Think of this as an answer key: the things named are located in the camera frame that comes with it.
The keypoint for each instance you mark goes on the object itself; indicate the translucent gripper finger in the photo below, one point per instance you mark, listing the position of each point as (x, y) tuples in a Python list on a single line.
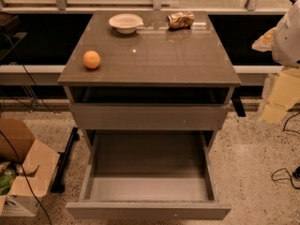
[(265, 42)]

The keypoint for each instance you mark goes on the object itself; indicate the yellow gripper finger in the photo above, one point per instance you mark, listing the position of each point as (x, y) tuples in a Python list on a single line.
[(280, 93)]

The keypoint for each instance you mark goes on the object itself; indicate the orange fruit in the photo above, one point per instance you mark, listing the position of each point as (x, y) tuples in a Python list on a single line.
[(91, 59)]

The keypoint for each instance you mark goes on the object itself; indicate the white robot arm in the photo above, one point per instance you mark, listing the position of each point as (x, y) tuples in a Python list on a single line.
[(286, 47)]

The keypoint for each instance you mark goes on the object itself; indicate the grey drawer cabinet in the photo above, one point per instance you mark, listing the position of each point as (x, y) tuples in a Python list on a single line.
[(154, 66)]

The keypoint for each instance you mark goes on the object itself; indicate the open grey middle drawer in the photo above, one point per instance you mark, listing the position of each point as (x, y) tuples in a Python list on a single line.
[(149, 175)]

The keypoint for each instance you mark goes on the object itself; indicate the closed grey top drawer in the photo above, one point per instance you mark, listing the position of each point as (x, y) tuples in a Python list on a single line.
[(126, 117)]

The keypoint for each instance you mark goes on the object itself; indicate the crushed metallic can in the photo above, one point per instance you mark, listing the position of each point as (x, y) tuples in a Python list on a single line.
[(179, 20)]

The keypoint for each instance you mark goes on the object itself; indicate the white paper bowl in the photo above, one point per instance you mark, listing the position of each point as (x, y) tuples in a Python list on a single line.
[(126, 23)]

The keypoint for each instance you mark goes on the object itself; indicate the open cardboard box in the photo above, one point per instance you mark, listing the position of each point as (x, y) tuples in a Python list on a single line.
[(34, 163)]

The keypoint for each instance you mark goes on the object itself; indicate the green item in box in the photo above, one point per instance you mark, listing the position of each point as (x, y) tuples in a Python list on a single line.
[(6, 181)]

